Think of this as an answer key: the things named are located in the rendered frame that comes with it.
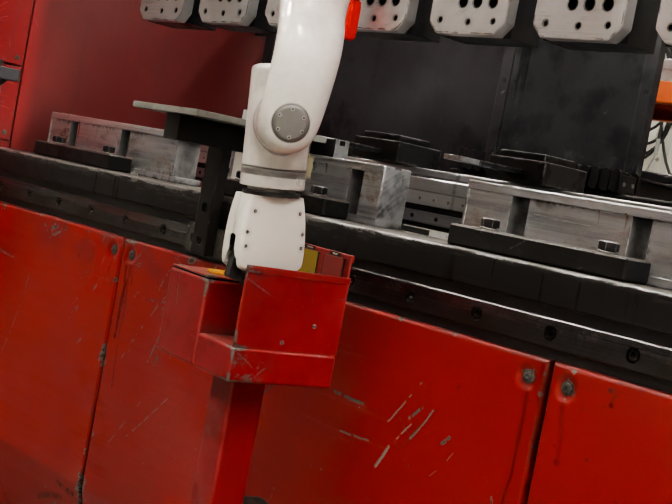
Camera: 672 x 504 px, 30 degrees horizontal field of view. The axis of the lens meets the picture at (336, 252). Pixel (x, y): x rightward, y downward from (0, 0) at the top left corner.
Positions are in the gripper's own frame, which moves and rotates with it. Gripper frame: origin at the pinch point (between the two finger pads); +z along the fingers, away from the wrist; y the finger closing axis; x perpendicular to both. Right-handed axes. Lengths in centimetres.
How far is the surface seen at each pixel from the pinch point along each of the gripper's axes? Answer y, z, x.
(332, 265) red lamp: -10.0, -6.3, 1.2
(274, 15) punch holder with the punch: -27, -42, -49
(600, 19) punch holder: -36, -42, 19
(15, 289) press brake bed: -5, 15, -101
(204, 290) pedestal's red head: 5.6, -1.5, -4.7
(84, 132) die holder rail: -19, -17, -107
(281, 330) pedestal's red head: -0.8, 1.8, 4.8
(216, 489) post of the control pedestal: 2.0, 24.8, -2.4
